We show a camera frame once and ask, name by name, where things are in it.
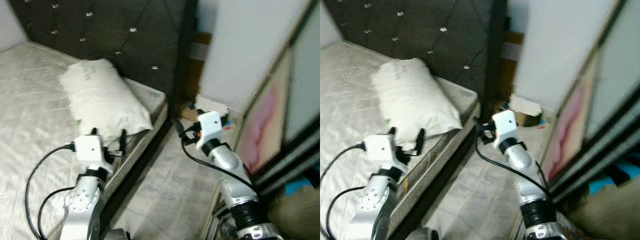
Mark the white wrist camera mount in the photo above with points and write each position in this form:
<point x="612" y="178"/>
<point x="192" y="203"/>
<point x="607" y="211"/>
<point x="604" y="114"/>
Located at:
<point x="505" y="125"/>
<point x="89" y="148"/>
<point x="210" y="127"/>
<point x="379" y="148"/>

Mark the silver robot left leg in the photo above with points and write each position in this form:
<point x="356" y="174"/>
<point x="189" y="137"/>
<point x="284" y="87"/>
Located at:
<point x="116" y="235"/>
<point x="427" y="235"/>

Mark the dark tufted headboard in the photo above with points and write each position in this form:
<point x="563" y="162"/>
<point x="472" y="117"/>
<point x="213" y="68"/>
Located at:
<point x="125" y="25"/>
<point x="440" y="25"/>

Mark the brown cardboard box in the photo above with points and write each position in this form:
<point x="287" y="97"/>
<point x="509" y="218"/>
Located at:
<point x="295" y="215"/>
<point x="605" y="215"/>

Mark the white pillow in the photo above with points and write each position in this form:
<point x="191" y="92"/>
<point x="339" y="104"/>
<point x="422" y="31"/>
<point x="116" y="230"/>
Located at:
<point x="415" y="95"/>
<point x="100" y="95"/>

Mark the pink framed picture panel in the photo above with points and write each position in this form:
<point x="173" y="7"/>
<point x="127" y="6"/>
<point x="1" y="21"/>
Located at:
<point x="570" y="125"/>
<point x="265" y="120"/>

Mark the brown wooden bedside cabinet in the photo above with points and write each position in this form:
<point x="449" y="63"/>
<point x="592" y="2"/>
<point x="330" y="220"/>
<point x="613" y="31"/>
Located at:
<point x="197" y="65"/>
<point x="510" y="60"/>

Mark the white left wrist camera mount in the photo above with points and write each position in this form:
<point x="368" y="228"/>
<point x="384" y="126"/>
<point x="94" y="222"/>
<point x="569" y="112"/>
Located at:
<point x="89" y="148"/>
<point x="379" y="148"/>

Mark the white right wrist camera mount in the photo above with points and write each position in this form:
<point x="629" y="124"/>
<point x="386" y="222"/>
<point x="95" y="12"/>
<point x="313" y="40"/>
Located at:
<point x="210" y="127"/>
<point x="505" y="125"/>

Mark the white quilted mattress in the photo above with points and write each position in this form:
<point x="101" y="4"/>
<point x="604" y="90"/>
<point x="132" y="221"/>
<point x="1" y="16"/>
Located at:
<point x="345" y="100"/>
<point x="30" y="100"/>

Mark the white torn cardboard piece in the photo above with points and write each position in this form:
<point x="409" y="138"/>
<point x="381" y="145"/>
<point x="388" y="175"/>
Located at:
<point x="210" y="105"/>
<point x="525" y="106"/>

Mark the grey wardrobe door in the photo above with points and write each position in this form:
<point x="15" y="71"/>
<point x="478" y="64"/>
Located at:
<point x="305" y="65"/>
<point x="620" y="60"/>

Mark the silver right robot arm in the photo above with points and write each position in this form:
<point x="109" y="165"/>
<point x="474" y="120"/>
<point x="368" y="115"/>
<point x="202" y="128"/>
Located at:
<point x="520" y="160"/>
<point x="230" y="160"/>

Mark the blue item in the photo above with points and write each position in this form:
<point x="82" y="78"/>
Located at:
<point x="607" y="182"/>
<point x="297" y="186"/>

